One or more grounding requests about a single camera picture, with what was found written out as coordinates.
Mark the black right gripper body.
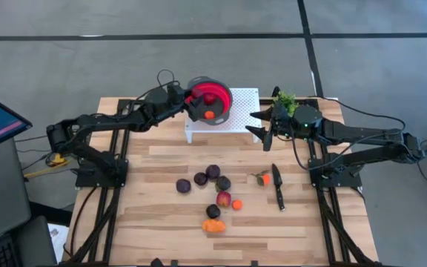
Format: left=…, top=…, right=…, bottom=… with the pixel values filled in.
left=263, top=102, right=296, bottom=152

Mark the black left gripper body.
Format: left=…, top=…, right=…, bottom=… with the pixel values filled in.
left=178, top=94, right=199, bottom=122

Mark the red collapsible colander bowl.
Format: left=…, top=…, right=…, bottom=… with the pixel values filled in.
left=183, top=76, right=234, bottom=126

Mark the dark purple plum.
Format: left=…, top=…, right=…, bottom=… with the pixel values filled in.
left=193, top=171, right=209, bottom=187
left=176, top=178, right=192, bottom=194
left=215, top=175, right=232, bottom=192
left=205, top=203, right=222, bottom=220
left=205, top=164, right=222, bottom=180

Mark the red and yellow apple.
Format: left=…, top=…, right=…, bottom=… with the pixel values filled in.
left=216, top=191, right=233, bottom=208

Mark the white perforated shelf riser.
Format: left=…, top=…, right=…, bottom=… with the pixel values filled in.
left=184, top=88, right=262, bottom=144

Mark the small green potted plant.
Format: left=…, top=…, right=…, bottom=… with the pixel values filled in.
left=277, top=90, right=299, bottom=118

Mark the black kitchen knife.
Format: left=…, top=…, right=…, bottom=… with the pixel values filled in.
left=271, top=163, right=286, bottom=212

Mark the yellow tool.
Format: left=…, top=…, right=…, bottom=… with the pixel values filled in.
left=24, top=152, right=69, bottom=179

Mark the white paper sheet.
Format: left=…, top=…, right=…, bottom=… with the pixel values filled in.
left=47, top=223, right=70, bottom=260

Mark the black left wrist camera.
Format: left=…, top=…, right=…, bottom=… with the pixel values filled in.
left=168, top=82, right=185, bottom=105

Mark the black aluminium table frame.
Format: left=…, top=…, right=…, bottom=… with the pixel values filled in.
left=61, top=96, right=385, bottom=267

